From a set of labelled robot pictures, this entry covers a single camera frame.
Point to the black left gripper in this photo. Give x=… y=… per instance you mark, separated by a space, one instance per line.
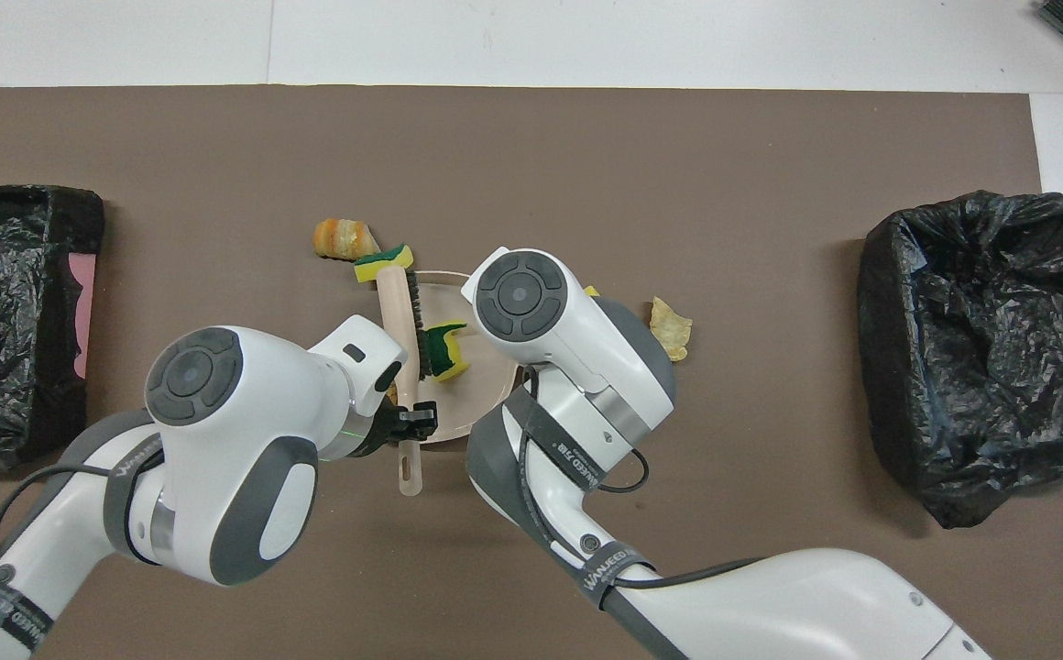
x=389 y=431

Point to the beige plastic dustpan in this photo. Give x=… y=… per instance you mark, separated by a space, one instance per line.
x=481 y=394

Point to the notched green yellow sponge piece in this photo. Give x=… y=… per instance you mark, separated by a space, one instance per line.
x=447 y=353

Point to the beige hand brush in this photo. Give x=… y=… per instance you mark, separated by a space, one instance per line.
x=394 y=312

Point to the wedge green yellow sponge piece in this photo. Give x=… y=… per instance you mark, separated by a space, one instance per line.
x=383 y=264

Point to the long striped croissant piece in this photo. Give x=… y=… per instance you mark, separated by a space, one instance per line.
x=344 y=238

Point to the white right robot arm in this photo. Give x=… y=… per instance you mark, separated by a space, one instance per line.
x=568 y=339

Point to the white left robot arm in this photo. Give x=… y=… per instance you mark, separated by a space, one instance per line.
x=220 y=458

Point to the pink bin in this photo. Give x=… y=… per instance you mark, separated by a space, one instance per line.
x=82 y=312

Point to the black trash bag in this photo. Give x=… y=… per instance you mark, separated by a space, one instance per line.
x=999 y=367
x=0 y=367

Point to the brown table mat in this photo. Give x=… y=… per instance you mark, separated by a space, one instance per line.
x=678 y=183

